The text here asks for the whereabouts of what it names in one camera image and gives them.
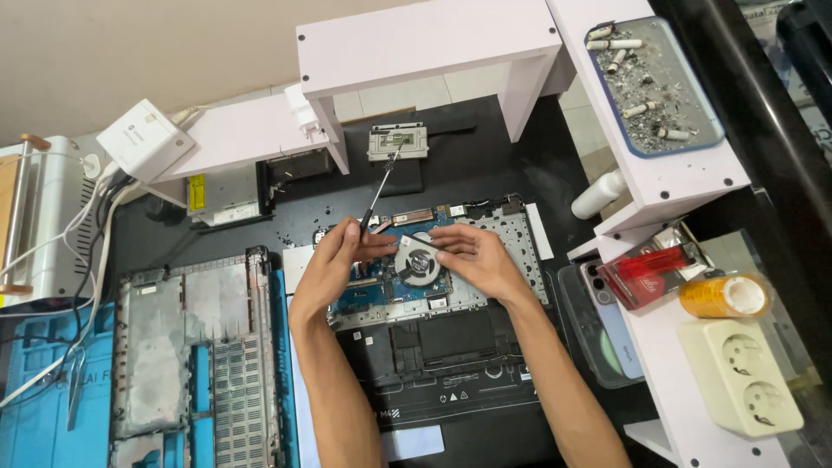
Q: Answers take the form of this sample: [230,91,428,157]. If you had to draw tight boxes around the blue rimmed ash tray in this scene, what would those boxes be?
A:
[584,16,726,159]

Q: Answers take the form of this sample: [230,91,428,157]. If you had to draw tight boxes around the white plug charger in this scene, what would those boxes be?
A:
[283,82,325,139]

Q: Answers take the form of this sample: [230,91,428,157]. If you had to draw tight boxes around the black flat laptop part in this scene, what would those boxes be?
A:
[265,148,336,191]

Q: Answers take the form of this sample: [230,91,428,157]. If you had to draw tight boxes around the smartphone with clear case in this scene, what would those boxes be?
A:
[578,259,646,382]

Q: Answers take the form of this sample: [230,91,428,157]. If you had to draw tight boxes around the person's left hand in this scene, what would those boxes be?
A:
[304,219,399,317]

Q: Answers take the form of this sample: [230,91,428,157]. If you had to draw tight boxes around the white appliance with wooden handles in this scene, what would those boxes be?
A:
[0,133,104,317]

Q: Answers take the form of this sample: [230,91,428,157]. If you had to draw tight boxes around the silver optical drive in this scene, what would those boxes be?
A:
[186,162,262,228]

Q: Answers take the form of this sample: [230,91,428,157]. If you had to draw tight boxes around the white paper card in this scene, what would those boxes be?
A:
[380,425,446,463]

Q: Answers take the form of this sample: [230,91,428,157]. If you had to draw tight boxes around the black glossy bar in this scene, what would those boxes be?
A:
[649,0,832,387]

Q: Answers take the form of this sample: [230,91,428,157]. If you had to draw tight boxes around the heap of cigarette butts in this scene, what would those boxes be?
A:
[587,25,699,145]

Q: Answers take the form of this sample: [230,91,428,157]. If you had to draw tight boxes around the grey touchpad module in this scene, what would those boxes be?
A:
[367,122,430,163]

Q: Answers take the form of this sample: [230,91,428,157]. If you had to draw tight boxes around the round black laptop cooling fan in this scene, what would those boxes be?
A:
[394,231,445,289]

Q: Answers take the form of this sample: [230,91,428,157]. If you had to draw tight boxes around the white plastic bottle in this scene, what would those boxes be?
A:
[571,168,629,221]

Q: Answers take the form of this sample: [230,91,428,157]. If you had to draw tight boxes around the slim black precision screwdriver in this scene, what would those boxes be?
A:
[359,144,403,239]

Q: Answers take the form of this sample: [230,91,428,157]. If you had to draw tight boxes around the white square power adapter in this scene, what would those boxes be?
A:
[95,98,196,185]

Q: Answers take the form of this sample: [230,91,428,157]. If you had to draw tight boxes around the grey laptop bottom cover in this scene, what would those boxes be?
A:
[109,245,288,468]

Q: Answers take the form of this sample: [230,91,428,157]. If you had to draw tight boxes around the tall white side shelf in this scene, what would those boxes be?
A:
[545,0,797,468]

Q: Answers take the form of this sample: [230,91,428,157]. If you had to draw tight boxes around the person's right hand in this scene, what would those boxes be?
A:
[429,224,532,308]

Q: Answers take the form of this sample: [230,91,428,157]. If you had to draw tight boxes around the orange tape roll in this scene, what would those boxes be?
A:
[679,272,772,320]

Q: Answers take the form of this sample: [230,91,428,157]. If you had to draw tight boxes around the bundle of white cables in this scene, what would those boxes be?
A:
[0,151,143,410]

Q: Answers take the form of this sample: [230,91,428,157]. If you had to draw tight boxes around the red cigarette pack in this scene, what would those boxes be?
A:
[596,221,715,312]

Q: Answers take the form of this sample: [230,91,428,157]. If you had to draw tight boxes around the cream double power socket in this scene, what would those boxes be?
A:
[676,318,806,438]

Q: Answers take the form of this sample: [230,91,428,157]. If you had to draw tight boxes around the black work mat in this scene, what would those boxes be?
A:
[107,96,657,468]

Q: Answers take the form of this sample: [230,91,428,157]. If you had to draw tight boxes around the silver tweezers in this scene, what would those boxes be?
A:
[65,346,87,432]

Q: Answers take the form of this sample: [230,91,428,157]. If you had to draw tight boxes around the low white shelf board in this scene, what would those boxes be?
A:
[138,91,351,204]

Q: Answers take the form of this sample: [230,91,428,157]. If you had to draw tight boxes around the scattered small black screws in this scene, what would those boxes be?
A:
[276,205,335,250]

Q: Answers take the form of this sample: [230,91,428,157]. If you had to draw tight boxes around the open laptop chassis with motherboard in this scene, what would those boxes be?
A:
[312,194,555,431]

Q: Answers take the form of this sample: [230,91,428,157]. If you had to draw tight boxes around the clear plastic tray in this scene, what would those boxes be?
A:
[557,260,646,390]

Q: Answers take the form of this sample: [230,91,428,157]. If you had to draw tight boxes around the blue repair mat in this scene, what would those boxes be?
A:
[0,268,301,468]

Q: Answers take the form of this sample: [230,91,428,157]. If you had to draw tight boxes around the white desk riser shelf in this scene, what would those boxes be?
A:
[295,0,565,176]

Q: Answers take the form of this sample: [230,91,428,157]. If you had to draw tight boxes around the white plastic strip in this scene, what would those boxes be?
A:
[524,202,555,261]

